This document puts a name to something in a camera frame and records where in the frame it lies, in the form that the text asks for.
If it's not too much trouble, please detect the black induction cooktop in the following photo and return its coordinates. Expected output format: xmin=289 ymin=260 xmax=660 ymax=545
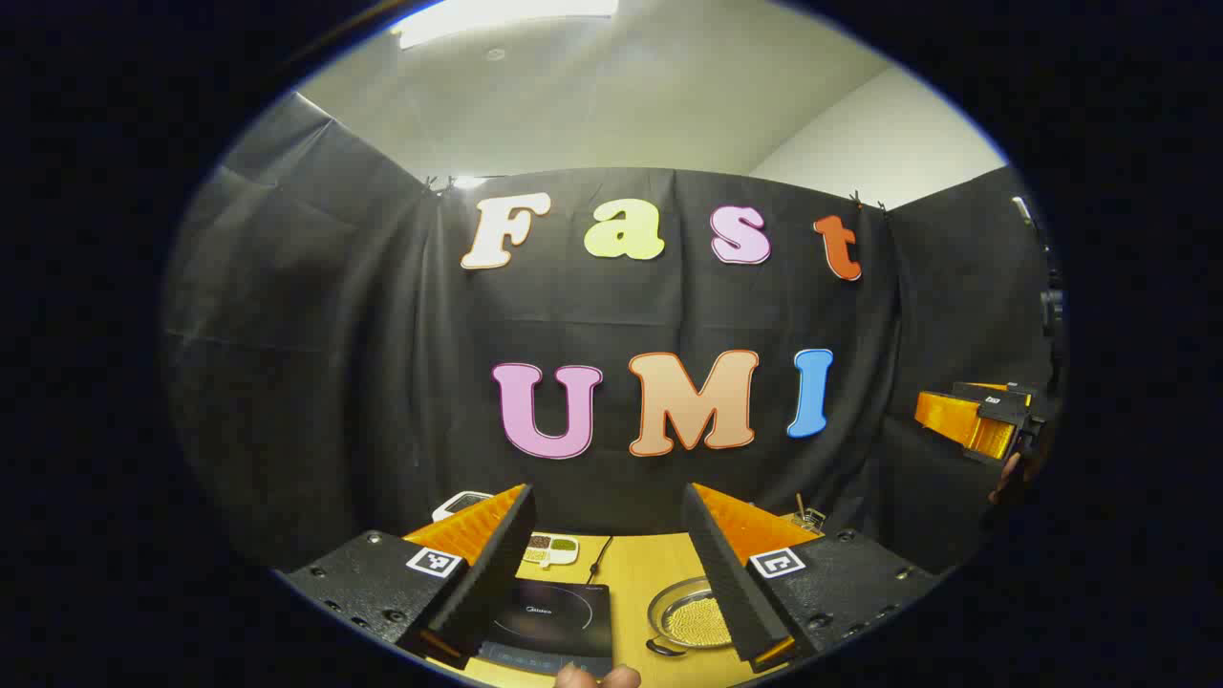
xmin=475 ymin=576 xmax=614 ymax=679

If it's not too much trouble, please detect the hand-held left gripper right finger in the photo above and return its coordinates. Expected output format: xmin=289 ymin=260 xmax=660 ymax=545
xmin=680 ymin=483 xmax=942 ymax=675

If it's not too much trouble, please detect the pile of yellow soybeans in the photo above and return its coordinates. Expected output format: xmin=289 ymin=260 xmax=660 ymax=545
xmin=664 ymin=592 xmax=735 ymax=649

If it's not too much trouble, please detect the white divided dish with grains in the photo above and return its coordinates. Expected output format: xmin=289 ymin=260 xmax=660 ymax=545
xmin=521 ymin=533 xmax=581 ymax=570

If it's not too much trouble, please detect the steel pot with black handles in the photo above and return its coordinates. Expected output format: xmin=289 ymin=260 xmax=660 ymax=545
xmin=646 ymin=576 xmax=737 ymax=658

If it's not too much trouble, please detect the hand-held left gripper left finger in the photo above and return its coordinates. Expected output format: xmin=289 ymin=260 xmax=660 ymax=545
xmin=277 ymin=483 xmax=538 ymax=670

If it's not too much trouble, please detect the white toaster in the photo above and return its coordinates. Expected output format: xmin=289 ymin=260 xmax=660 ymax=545
xmin=432 ymin=490 xmax=495 ymax=525

